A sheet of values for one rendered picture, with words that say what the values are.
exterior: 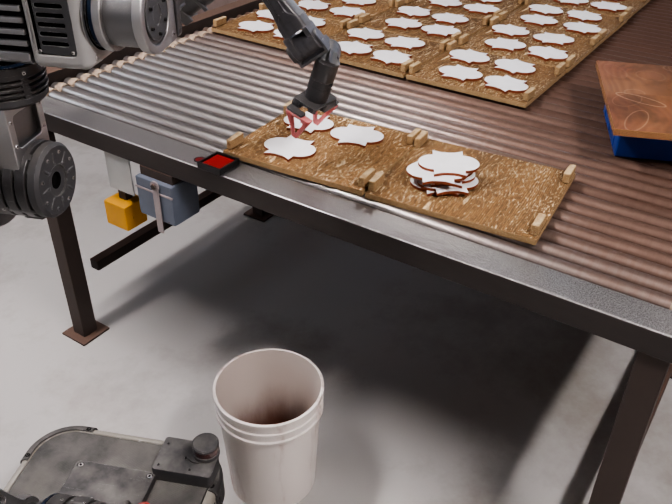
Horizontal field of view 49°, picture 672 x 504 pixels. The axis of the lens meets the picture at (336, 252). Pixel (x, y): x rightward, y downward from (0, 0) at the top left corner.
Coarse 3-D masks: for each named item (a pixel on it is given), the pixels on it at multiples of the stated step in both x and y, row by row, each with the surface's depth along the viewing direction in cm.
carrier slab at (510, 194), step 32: (416, 160) 187; (480, 160) 187; (512, 160) 187; (384, 192) 173; (416, 192) 173; (480, 192) 173; (512, 192) 174; (544, 192) 174; (480, 224) 162; (512, 224) 162; (544, 224) 162
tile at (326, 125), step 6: (306, 114) 208; (312, 114) 208; (288, 120) 204; (294, 120) 204; (324, 120) 204; (330, 120) 204; (288, 126) 201; (300, 126) 201; (312, 126) 201; (318, 126) 201; (324, 126) 201; (330, 126) 201; (306, 132) 199; (312, 132) 199
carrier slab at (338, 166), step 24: (336, 120) 207; (240, 144) 193; (336, 144) 194; (384, 144) 194; (288, 168) 182; (312, 168) 182; (336, 168) 183; (360, 168) 183; (384, 168) 183; (360, 192) 174
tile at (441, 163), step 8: (432, 152) 180; (440, 152) 179; (456, 152) 179; (424, 160) 176; (432, 160) 176; (440, 160) 176; (448, 160) 176; (456, 160) 176; (464, 160) 176; (472, 160) 176; (424, 168) 173; (432, 168) 172; (440, 168) 172; (448, 168) 172; (456, 168) 172; (464, 168) 173; (472, 168) 173; (464, 176) 170
